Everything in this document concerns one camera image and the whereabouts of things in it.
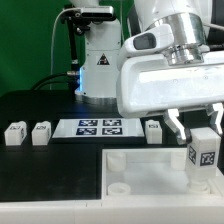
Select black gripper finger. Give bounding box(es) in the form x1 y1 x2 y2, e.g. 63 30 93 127
206 103 224 135
163 109 192 145

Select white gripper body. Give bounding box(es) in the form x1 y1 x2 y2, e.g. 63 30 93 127
116 51 224 118

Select white square tabletop part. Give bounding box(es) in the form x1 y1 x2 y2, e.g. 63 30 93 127
101 148 224 199

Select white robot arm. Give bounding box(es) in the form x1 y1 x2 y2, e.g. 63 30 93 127
116 0 224 144

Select white tag sheet with markers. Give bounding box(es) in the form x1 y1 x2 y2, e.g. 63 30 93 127
53 118 144 138

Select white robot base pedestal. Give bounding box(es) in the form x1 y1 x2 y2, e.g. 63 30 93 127
75 19 122 105

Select black cables at base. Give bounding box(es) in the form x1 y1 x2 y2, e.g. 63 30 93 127
30 70 81 92

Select black camera on stand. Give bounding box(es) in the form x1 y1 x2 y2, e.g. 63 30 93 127
60 6 116 90

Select white cable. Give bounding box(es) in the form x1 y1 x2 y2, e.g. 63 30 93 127
49 7 82 91

